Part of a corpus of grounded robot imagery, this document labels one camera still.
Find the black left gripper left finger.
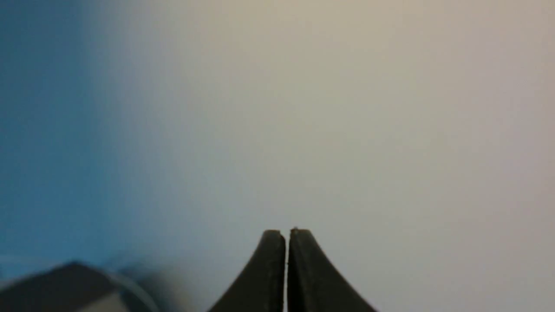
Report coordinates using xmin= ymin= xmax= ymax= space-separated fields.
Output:
xmin=210 ymin=230 xmax=286 ymax=312

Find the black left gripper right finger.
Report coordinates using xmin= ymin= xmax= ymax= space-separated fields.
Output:
xmin=287 ymin=228 xmax=376 ymax=312

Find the dark blurry box corner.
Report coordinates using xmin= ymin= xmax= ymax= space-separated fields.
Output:
xmin=0 ymin=262 xmax=129 ymax=312

